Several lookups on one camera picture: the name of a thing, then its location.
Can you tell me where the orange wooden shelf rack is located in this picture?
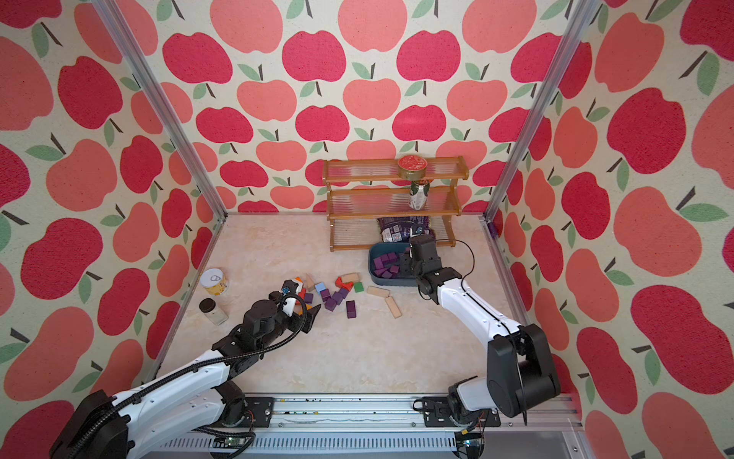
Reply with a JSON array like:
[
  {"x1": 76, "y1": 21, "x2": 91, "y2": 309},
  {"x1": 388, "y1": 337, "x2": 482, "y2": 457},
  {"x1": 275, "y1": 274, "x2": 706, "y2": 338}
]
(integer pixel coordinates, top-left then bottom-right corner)
[{"x1": 323, "y1": 157, "x2": 469, "y2": 252}]

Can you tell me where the tan wooden long block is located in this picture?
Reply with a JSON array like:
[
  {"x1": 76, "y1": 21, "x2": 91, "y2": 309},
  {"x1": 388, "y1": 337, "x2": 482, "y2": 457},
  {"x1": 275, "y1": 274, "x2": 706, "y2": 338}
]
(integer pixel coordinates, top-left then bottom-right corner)
[{"x1": 384, "y1": 296, "x2": 403, "y2": 319}]

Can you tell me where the glass jar black lid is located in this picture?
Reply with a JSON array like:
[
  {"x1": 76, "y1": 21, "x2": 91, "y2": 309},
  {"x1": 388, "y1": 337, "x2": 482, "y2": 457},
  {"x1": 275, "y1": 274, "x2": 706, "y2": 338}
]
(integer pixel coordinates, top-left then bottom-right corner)
[{"x1": 199, "y1": 298, "x2": 229, "y2": 326}]

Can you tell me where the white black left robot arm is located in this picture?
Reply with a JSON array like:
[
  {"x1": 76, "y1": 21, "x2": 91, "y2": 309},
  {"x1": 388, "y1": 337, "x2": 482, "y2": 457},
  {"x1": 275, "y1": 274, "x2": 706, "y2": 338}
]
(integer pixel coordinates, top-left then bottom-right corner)
[{"x1": 49, "y1": 279, "x2": 319, "y2": 458}]

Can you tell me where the small green white bottle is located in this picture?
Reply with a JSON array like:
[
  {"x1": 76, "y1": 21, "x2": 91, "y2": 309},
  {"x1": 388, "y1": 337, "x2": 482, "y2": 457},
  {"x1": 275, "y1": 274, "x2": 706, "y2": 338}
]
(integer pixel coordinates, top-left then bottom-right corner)
[{"x1": 409, "y1": 180, "x2": 431, "y2": 210}]

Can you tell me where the aluminium right corner post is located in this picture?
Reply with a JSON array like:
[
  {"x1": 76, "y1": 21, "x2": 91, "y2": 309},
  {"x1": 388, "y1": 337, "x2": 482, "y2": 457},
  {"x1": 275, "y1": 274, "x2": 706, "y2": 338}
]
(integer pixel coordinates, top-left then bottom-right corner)
[{"x1": 484, "y1": 0, "x2": 602, "y2": 224}]

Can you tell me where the yellow peach tin can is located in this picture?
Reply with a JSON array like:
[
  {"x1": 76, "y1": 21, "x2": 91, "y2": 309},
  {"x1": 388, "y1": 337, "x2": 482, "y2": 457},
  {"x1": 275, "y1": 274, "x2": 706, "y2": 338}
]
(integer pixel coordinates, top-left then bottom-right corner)
[{"x1": 200, "y1": 268, "x2": 229, "y2": 296}]

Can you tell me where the red block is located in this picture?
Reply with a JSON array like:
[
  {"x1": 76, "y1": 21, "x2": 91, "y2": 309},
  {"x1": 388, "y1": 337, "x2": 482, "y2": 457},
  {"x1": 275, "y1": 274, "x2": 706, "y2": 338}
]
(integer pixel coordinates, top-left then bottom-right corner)
[{"x1": 336, "y1": 277, "x2": 354, "y2": 292}]

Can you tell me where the tan wooden flat block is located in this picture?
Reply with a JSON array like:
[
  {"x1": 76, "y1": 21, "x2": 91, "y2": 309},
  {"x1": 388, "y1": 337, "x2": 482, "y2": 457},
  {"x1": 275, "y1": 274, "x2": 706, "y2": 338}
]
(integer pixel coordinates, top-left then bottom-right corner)
[{"x1": 366, "y1": 286, "x2": 391, "y2": 298}]

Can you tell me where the aluminium corner post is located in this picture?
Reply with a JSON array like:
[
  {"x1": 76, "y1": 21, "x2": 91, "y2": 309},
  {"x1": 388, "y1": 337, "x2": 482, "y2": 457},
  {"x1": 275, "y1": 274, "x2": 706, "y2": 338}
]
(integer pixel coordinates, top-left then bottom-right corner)
[
  {"x1": 484, "y1": 0, "x2": 602, "y2": 224},
  {"x1": 93, "y1": 1, "x2": 227, "y2": 222}
]

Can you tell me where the purple brick centre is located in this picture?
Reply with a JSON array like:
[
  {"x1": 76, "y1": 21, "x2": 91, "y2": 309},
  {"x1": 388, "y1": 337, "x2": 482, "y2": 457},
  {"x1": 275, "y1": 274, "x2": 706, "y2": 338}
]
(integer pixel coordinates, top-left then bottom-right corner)
[{"x1": 346, "y1": 300, "x2": 357, "y2": 319}]

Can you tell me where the teal storage bin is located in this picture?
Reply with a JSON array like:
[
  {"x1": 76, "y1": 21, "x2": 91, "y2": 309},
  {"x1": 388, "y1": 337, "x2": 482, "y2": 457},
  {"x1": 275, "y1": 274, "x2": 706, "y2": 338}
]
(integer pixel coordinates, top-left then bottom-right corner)
[{"x1": 368, "y1": 242, "x2": 441, "y2": 290}]

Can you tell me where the purple snack bag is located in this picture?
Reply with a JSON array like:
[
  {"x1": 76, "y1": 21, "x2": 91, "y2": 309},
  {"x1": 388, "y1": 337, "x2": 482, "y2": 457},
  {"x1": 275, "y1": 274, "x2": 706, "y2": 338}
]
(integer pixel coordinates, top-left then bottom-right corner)
[{"x1": 378, "y1": 216, "x2": 434, "y2": 243}]

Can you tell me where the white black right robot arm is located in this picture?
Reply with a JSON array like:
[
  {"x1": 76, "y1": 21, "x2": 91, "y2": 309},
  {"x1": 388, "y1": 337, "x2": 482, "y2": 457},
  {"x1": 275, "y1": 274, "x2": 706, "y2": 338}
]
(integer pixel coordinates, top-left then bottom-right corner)
[{"x1": 406, "y1": 235, "x2": 561, "y2": 426}]

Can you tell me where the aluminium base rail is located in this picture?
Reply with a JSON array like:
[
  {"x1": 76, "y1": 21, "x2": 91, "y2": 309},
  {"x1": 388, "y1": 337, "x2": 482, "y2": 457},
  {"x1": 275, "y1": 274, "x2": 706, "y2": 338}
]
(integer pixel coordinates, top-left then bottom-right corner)
[{"x1": 151, "y1": 393, "x2": 593, "y2": 458}]

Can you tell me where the tan short block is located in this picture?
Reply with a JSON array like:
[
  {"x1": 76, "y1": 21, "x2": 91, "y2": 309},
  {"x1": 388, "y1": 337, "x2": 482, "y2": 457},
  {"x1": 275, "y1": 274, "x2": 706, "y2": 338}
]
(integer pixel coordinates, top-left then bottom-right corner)
[{"x1": 340, "y1": 273, "x2": 361, "y2": 284}]

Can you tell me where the aluminium left corner post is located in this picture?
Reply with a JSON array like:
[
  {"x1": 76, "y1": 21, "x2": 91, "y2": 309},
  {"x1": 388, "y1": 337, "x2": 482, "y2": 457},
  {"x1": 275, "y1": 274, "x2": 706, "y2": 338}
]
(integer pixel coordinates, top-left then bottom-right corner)
[{"x1": 93, "y1": 1, "x2": 227, "y2": 222}]

